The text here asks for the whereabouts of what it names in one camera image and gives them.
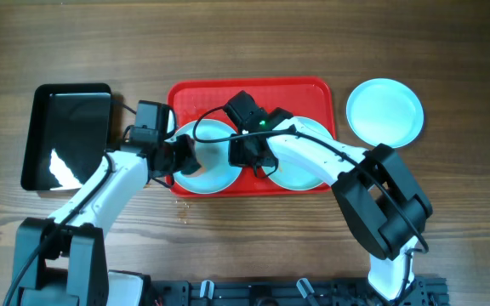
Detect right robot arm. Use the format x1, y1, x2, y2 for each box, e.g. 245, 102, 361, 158
224, 107, 433, 302

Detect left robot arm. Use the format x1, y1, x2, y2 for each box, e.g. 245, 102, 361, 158
3, 134, 199, 305

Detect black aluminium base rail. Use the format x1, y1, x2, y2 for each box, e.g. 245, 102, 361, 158
150, 276, 450, 306

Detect black rectangular water tray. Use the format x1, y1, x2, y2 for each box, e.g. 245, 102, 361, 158
20, 83, 113, 191

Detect red plastic serving tray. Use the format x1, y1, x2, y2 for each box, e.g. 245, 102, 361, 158
167, 76, 336, 198

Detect green and orange sponge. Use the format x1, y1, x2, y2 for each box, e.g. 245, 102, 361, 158
180, 163, 205, 177

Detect light blue plate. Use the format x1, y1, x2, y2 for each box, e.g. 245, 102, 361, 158
174, 119, 242, 194
345, 78, 425, 148
262, 116, 333, 191

